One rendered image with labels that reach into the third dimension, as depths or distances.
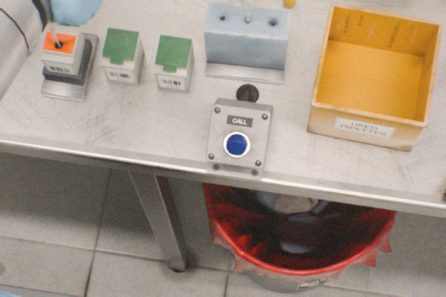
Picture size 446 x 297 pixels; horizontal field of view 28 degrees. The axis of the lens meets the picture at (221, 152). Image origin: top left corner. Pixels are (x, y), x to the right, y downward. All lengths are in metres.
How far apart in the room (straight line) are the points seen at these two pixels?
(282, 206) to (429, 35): 0.74
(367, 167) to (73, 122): 0.37
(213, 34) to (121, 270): 1.00
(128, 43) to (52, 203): 0.99
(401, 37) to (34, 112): 0.47
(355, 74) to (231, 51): 0.16
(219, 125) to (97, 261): 0.99
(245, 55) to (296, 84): 0.08
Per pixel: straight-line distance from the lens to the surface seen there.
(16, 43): 0.58
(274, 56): 1.10
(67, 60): 1.10
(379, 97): 1.14
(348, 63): 1.15
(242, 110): 1.04
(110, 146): 1.12
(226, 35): 1.06
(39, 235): 2.03
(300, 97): 1.13
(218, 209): 1.55
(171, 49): 1.09
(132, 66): 1.10
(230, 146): 1.04
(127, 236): 1.99
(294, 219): 1.75
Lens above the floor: 1.93
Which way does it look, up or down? 72 degrees down
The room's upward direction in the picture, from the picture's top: 4 degrees counter-clockwise
